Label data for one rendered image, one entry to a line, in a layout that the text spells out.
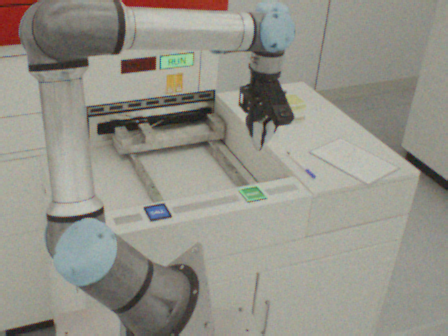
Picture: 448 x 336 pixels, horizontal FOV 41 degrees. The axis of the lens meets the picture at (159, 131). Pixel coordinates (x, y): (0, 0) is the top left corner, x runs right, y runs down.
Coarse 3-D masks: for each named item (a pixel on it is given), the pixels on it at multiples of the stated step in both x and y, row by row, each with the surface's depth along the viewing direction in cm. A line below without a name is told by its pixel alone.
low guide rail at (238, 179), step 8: (208, 144) 200; (216, 152) 195; (216, 160) 195; (224, 160) 190; (224, 168) 190; (232, 168) 186; (232, 176) 185; (240, 176) 183; (240, 184) 181; (248, 184) 179
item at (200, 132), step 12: (132, 132) 198; (156, 132) 199; (168, 132) 199; (180, 132) 199; (192, 132) 199; (204, 132) 200; (216, 132) 200; (132, 144) 192; (144, 144) 192; (156, 144) 194; (168, 144) 196; (180, 144) 197
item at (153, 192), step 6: (132, 156) 191; (132, 162) 191; (138, 162) 188; (138, 168) 185; (144, 168) 185; (138, 174) 186; (144, 174) 182; (144, 180) 180; (150, 180) 179; (150, 186) 177; (150, 192) 176; (156, 192) 174; (156, 198) 171; (162, 198) 172
